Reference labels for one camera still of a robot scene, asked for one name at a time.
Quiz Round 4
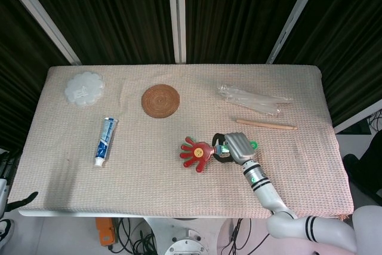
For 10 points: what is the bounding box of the clear plastic bag of tubes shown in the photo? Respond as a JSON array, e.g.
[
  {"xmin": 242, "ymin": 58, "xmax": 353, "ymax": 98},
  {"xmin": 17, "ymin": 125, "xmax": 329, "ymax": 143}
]
[{"xmin": 217, "ymin": 83, "xmax": 293, "ymax": 117}]

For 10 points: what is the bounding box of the blue white toothpaste tube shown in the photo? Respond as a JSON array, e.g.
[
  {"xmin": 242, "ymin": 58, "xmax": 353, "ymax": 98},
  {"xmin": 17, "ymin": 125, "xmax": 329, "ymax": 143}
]
[{"xmin": 94, "ymin": 116, "xmax": 120, "ymax": 168}]

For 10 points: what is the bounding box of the black chair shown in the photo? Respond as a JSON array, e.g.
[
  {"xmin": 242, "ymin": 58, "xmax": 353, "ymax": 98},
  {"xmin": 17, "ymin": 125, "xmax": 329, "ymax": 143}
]
[{"xmin": 343, "ymin": 131, "xmax": 382, "ymax": 205}]

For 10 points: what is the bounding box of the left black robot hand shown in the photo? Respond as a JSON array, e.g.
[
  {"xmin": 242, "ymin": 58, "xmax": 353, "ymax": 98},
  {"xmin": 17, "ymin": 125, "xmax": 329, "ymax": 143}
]
[{"xmin": 6, "ymin": 191, "xmax": 39, "ymax": 211}]

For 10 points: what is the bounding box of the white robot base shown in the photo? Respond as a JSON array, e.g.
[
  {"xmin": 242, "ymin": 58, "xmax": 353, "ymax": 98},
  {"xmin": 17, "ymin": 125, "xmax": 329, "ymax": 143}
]
[{"xmin": 143, "ymin": 217, "xmax": 228, "ymax": 255}]

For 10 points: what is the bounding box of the red hand clapper green handle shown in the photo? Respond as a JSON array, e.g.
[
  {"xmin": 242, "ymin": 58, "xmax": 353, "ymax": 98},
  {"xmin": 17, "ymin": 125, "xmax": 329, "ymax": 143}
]
[{"xmin": 180, "ymin": 136, "xmax": 260, "ymax": 174}]

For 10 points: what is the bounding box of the round woven rattan coaster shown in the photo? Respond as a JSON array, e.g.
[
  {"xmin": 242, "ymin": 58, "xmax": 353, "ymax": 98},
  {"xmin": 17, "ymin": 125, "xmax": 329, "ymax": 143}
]
[{"xmin": 141, "ymin": 85, "xmax": 181, "ymax": 118}]

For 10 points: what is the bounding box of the white slanted frame post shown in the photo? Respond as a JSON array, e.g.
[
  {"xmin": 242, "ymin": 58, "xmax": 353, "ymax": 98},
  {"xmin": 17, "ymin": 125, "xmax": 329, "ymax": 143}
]
[
  {"xmin": 0, "ymin": 0, "xmax": 82, "ymax": 65},
  {"xmin": 265, "ymin": 0, "xmax": 328, "ymax": 64}
]

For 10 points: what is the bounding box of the beige waffle tablecloth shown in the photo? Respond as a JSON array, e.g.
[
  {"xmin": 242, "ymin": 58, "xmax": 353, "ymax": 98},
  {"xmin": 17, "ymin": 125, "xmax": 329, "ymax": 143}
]
[{"xmin": 7, "ymin": 64, "xmax": 356, "ymax": 219}]

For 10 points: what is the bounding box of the dark curtain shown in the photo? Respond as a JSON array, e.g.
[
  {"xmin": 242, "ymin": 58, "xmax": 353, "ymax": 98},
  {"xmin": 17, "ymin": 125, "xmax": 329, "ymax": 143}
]
[{"xmin": 0, "ymin": 0, "xmax": 382, "ymax": 151}]

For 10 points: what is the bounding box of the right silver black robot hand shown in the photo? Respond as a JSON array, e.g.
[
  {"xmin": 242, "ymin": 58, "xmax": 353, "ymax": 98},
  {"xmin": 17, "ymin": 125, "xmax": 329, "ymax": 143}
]
[{"xmin": 211, "ymin": 131, "xmax": 258, "ymax": 165}]

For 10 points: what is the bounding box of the white vertical frame post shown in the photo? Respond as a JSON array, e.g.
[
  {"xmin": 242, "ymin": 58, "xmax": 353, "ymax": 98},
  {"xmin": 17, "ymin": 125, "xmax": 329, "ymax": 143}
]
[{"xmin": 167, "ymin": 0, "xmax": 187, "ymax": 64}]

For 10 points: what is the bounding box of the orange control box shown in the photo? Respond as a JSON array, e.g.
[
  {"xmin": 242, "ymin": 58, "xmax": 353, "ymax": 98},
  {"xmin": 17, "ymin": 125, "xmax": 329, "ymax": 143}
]
[{"xmin": 95, "ymin": 217, "xmax": 116, "ymax": 247}]

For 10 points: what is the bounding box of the wooden stick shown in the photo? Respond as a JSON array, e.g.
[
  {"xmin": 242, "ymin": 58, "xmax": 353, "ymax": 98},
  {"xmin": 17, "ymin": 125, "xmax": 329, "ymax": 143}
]
[{"xmin": 235, "ymin": 118, "xmax": 298, "ymax": 131}]

